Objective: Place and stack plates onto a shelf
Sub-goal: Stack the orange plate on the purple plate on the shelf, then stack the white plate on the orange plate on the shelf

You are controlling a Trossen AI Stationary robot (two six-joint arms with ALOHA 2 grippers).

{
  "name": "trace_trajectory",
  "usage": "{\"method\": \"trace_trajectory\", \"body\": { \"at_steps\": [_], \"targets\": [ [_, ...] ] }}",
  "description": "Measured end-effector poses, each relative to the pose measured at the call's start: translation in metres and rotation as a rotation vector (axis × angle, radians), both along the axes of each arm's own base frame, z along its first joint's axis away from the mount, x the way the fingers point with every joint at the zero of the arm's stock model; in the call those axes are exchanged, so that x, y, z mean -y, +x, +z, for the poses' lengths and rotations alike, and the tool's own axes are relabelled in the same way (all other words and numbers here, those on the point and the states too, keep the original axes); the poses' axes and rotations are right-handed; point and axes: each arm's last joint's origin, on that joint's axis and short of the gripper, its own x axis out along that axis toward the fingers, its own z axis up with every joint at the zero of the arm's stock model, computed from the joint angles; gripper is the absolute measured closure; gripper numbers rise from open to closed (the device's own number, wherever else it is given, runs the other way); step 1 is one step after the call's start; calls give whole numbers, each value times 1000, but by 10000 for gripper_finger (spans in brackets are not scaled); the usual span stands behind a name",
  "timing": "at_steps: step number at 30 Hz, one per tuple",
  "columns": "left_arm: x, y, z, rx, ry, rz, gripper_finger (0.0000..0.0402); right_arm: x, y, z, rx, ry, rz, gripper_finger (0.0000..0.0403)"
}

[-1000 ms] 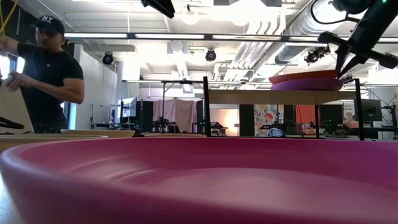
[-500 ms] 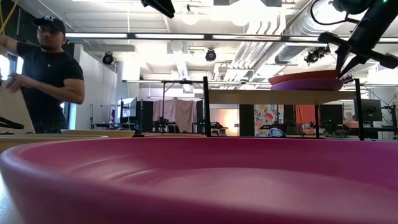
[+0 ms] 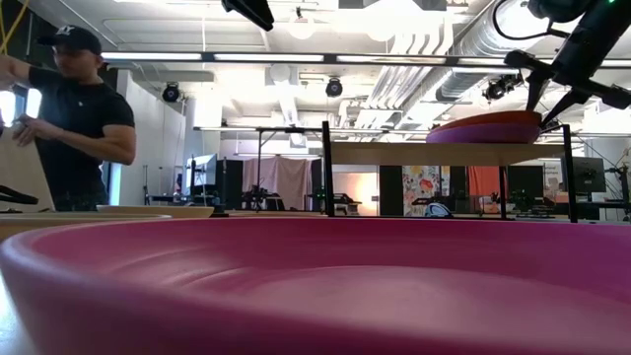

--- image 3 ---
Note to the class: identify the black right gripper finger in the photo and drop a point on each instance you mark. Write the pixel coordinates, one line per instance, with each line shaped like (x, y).
(564, 106)
(535, 91)

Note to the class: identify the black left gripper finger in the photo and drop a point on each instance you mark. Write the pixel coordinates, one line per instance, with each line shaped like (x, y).
(249, 12)

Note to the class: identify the rust orange plate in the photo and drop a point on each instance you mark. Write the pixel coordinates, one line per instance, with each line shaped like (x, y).
(498, 118)

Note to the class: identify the cream white plate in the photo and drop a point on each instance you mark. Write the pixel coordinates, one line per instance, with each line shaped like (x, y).
(153, 211)

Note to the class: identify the magenta plate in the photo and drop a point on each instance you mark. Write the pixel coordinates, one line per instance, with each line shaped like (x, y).
(315, 296)

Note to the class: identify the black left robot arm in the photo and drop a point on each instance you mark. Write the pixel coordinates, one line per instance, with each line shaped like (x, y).
(17, 196)

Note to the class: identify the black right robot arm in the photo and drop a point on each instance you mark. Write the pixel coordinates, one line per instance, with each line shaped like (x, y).
(557, 7)

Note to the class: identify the wooden shelf with black legs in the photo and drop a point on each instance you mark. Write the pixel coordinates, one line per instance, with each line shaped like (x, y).
(434, 154)

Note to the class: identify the black ceiling spotlight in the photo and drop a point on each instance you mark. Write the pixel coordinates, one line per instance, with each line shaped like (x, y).
(170, 92)
(333, 88)
(500, 88)

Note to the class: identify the black background monitor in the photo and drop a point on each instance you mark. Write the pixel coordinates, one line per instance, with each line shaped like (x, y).
(589, 175)

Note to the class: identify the overhead LED light bar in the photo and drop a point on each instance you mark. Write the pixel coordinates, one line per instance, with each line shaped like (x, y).
(330, 57)

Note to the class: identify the orange curtain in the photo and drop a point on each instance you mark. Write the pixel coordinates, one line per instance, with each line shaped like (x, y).
(485, 180)

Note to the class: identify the floral poster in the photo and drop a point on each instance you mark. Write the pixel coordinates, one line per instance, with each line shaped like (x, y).
(421, 185)

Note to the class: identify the blue and white round object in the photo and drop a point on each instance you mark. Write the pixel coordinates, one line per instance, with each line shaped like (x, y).
(438, 211)

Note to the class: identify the background monitor on stand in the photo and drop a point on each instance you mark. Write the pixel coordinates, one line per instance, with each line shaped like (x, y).
(204, 170)

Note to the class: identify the beige curtain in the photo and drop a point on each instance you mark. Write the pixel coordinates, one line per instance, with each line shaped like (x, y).
(281, 180)

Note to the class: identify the black cabinet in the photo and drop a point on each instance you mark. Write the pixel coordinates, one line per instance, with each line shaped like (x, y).
(231, 182)

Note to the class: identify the person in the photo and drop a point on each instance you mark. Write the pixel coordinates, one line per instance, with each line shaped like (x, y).
(79, 133)

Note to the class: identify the tan cardboard sheet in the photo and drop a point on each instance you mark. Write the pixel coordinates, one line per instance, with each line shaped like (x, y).
(22, 167)

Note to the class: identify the silver ventilation duct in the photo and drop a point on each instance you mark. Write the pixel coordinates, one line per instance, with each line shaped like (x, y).
(473, 74)

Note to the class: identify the tall black background frame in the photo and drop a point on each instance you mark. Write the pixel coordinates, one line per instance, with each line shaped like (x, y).
(276, 129)

